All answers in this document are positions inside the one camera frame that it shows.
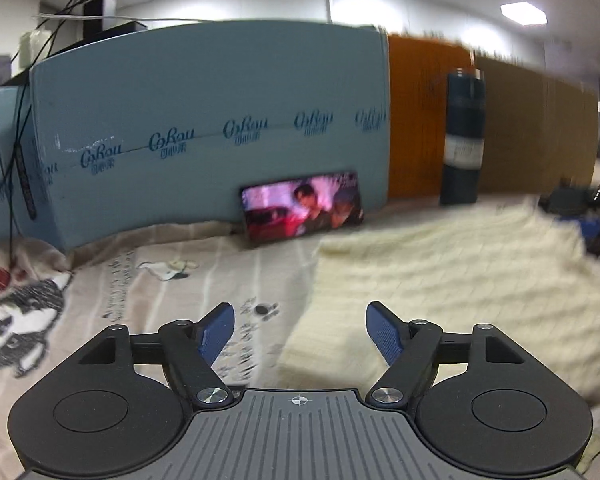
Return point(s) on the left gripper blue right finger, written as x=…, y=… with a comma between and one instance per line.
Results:
x=384, y=329

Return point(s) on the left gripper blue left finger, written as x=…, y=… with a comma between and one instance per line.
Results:
x=214, y=331

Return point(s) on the cream knitted sweater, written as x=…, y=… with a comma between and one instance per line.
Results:
x=509, y=266

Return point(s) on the smartphone showing video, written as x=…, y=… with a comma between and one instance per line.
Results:
x=288, y=209

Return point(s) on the beige printed bed sheet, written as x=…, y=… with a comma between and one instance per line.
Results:
x=51, y=303

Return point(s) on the large blue cardboard box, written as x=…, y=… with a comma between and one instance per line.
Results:
x=169, y=124

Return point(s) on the brown cardboard panel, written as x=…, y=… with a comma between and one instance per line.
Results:
x=540, y=131

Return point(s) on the dark blue thermos bottle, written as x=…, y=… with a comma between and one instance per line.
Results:
x=464, y=137

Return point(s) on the orange cardboard panel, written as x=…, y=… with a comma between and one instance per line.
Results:
x=418, y=71

